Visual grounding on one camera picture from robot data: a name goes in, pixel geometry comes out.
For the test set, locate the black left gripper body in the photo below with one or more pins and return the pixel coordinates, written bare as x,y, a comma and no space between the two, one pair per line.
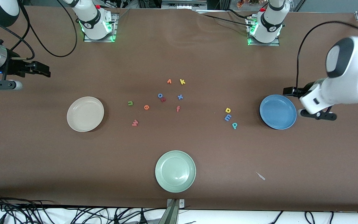
301,91

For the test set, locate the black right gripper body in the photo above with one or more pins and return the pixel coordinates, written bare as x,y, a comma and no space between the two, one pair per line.
13,67

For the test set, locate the blue foam letter E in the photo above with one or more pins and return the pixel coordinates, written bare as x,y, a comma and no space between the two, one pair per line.
227,117

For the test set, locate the pink foam letter w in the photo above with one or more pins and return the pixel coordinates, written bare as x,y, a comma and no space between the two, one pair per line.
135,123

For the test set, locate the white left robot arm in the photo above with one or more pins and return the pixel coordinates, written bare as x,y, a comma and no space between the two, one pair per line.
350,71

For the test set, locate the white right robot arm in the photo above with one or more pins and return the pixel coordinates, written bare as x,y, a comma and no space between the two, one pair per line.
93,25

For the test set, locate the blue round plate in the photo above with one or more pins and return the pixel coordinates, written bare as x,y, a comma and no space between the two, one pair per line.
277,112

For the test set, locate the beige round plate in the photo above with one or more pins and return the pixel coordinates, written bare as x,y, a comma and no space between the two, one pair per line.
85,114

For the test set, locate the small white paper scrap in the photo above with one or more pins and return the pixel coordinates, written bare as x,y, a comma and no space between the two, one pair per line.
261,176

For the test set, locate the brown paper table cover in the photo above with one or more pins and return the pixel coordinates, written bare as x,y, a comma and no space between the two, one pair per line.
197,56

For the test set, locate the orange brown background object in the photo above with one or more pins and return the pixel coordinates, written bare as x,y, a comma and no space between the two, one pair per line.
240,3

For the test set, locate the blue foam letter x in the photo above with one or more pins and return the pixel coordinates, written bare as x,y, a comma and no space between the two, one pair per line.
180,97

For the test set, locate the red foam letter r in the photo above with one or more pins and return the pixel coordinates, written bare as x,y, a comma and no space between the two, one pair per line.
163,100

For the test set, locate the pale green round plate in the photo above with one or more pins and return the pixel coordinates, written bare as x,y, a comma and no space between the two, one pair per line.
175,171

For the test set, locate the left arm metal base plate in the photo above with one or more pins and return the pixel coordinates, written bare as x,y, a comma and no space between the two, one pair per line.
264,44

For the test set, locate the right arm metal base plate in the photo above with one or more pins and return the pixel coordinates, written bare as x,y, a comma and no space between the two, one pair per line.
116,17

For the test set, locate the aluminium frame bar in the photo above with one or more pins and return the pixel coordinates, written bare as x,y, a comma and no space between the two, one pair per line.
183,3

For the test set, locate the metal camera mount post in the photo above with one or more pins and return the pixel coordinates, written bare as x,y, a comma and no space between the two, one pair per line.
173,213

